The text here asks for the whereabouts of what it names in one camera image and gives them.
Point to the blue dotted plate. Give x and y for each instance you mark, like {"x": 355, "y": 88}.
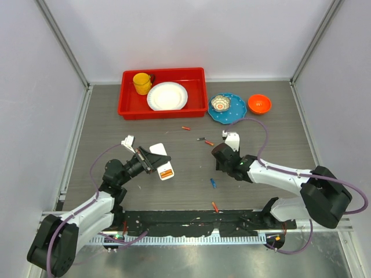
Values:
{"x": 236, "y": 111}

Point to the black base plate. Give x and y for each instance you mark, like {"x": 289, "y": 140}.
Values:
{"x": 198, "y": 223}

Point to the blue battery right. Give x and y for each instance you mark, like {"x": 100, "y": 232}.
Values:
{"x": 213, "y": 183}

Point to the small patterned bowl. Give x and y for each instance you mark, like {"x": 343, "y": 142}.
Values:
{"x": 220, "y": 103}

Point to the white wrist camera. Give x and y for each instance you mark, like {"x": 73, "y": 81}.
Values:
{"x": 128, "y": 143}
{"x": 232, "y": 139}

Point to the red battery near base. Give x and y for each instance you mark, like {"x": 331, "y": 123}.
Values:
{"x": 215, "y": 207}

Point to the white paper plate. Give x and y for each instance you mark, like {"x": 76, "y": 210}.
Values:
{"x": 167, "y": 96}

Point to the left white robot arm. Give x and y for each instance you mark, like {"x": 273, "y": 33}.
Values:
{"x": 60, "y": 238}

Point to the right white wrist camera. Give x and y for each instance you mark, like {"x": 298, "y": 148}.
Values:
{"x": 232, "y": 139}

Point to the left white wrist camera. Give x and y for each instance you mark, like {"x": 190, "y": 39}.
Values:
{"x": 128, "y": 143}

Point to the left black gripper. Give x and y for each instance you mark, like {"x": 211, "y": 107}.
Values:
{"x": 151, "y": 161}

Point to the yellow mug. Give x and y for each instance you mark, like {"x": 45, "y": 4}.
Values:
{"x": 143, "y": 83}

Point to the orange plastic bowl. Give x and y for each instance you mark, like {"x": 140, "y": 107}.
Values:
{"x": 259, "y": 104}

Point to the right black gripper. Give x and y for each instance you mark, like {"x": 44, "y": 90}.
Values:
{"x": 219, "y": 167}

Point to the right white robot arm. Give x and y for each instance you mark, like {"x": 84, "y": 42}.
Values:
{"x": 321, "y": 197}

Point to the red plastic tray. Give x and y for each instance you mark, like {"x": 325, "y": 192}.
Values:
{"x": 132, "y": 106}

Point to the white remote control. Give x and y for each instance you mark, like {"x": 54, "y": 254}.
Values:
{"x": 159, "y": 149}

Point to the slotted cable duct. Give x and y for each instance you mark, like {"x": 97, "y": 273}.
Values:
{"x": 213, "y": 239}

